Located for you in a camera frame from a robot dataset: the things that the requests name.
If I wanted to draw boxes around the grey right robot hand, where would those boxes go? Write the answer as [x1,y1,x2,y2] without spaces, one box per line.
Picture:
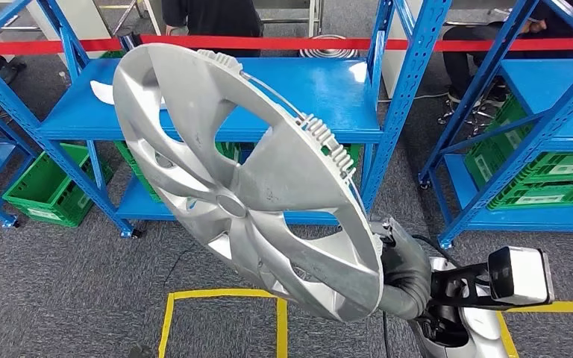
[369,217,433,292]

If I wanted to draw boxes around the silver plastic wheel hubcap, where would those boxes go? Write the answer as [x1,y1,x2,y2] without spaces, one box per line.
[112,42,385,323]

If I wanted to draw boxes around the blue metal shelf rack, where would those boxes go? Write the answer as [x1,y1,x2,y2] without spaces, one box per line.
[417,0,573,250]
[0,0,453,239]
[0,93,38,229]

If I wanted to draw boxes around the white curved plastic part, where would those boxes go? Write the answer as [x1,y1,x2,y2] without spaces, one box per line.
[90,80,117,106]

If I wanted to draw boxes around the round ribbed chrome base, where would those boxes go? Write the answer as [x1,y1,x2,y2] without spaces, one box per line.
[298,33,359,59]

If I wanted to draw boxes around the thin black floor thread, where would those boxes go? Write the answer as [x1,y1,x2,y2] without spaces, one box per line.
[161,244,196,288]

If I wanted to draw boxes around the red barrier belt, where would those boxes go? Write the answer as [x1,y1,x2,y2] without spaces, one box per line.
[0,34,573,56]

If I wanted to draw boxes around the white cabinet panel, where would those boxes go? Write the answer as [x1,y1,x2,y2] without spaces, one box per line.
[27,0,112,65]

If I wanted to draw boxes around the black hanging arm cable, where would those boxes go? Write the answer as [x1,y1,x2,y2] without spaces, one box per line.
[381,312,391,358]

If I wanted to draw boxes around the white floor cable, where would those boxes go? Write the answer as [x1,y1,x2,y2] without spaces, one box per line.
[378,91,448,104]

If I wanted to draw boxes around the chrome black stanchion post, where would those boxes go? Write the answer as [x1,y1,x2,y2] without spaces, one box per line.
[116,29,142,53]

